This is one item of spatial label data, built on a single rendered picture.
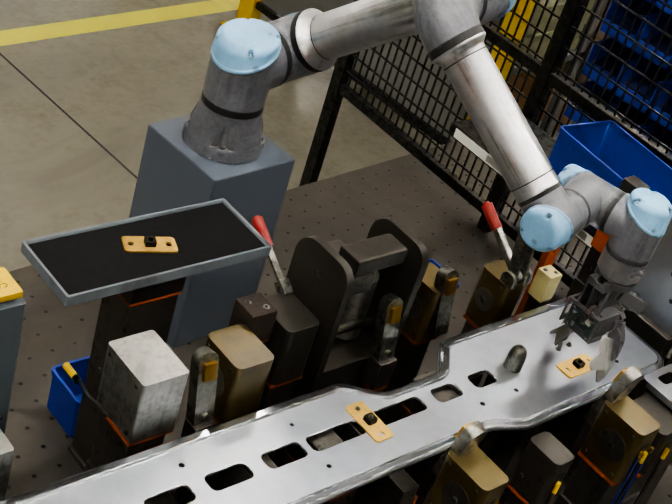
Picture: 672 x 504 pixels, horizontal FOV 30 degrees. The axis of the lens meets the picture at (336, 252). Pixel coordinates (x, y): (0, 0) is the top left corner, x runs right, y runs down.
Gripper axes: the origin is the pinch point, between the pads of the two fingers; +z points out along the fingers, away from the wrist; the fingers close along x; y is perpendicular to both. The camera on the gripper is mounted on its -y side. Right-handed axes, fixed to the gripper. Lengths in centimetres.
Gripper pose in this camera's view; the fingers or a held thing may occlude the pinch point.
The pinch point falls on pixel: (580, 358)
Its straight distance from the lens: 227.8
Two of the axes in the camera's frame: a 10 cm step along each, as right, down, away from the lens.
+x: 6.1, 5.8, -5.4
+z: -2.6, 7.9, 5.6
